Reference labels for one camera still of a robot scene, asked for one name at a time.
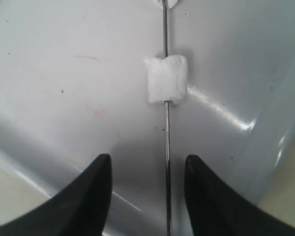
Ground white plastic tray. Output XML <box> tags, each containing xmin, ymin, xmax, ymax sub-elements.
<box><xmin>0</xmin><ymin>0</ymin><xmax>295</xmax><ymax>236</ymax></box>

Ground thin metal skewer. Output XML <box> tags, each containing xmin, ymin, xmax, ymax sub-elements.
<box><xmin>162</xmin><ymin>0</ymin><xmax>172</xmax><ymax>236</ymax></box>

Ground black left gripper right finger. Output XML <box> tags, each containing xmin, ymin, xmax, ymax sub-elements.
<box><xmin>184</xmin><ymin>155</ymin><xmax>295</xmax><ymax>236</ymax></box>

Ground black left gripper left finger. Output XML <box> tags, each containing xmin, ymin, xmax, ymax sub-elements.
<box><xmin>0</xmin><ymin>154</ymin><xmax>112</xmax><ymax>236</ymax></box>

